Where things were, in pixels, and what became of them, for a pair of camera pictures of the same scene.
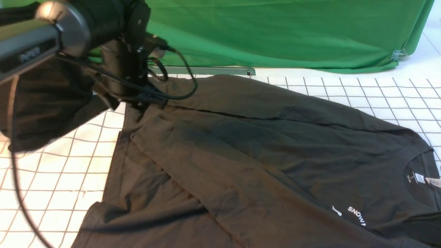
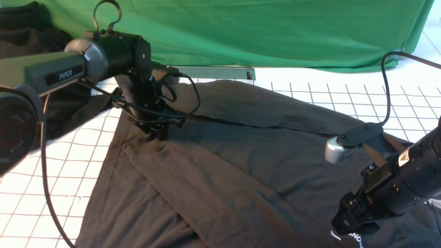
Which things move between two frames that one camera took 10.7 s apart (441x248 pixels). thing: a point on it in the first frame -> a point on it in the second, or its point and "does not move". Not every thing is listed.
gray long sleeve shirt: x=238 y=162 does not move
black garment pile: x=49 y=100 -> x=25 y=28
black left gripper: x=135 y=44 -> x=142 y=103
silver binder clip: x=399 y=53 does not move
